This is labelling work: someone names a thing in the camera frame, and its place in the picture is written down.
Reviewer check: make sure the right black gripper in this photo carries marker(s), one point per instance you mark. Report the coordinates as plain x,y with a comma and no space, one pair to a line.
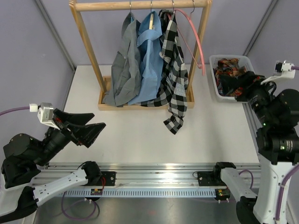
230,82

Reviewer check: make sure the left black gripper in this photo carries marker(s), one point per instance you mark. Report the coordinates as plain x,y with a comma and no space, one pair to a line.
85,135

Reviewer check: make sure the red plaid shirt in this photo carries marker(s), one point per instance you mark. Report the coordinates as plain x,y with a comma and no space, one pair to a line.
227,67

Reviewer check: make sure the pink hanger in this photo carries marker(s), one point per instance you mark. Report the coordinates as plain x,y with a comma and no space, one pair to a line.
200,64

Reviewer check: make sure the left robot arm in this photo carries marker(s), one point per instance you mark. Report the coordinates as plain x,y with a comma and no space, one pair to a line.
24,155

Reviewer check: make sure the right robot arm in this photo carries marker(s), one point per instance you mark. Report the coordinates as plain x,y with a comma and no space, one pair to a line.
278,146

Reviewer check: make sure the black white checked shirt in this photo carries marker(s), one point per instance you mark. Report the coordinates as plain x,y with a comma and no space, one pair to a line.
173,87

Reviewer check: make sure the grey shirt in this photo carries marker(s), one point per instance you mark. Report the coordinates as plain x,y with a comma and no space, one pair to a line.
125,73

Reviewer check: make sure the light blue shirt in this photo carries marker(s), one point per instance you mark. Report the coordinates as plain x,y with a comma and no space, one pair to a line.
148,43

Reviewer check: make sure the wooden hanger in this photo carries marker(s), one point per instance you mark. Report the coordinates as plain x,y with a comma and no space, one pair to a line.
152,15

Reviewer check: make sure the white plastic basket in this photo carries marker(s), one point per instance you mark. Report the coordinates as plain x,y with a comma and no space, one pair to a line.
213,63

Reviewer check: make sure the wooden clothes rack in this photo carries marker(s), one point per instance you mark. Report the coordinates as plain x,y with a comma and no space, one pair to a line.
104,81

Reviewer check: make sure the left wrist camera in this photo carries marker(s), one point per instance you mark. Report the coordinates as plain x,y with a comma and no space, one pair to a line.
45,114

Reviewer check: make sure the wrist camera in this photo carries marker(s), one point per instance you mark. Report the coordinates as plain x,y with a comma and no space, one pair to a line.
283,71
45,114

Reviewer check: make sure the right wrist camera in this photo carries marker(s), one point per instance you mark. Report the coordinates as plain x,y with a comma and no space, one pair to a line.
283,71

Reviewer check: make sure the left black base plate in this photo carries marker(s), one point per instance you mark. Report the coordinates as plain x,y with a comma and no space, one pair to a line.
109,178

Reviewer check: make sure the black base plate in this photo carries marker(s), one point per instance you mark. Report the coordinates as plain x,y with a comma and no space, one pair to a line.
210,179
109,178

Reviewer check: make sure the aluminium rail frame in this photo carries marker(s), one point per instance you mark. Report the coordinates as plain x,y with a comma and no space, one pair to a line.
144,154

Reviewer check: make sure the white slotted cable duct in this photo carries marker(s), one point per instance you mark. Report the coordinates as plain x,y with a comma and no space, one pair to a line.
141,193

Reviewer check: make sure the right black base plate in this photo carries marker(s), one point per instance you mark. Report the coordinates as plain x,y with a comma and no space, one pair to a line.
210,179

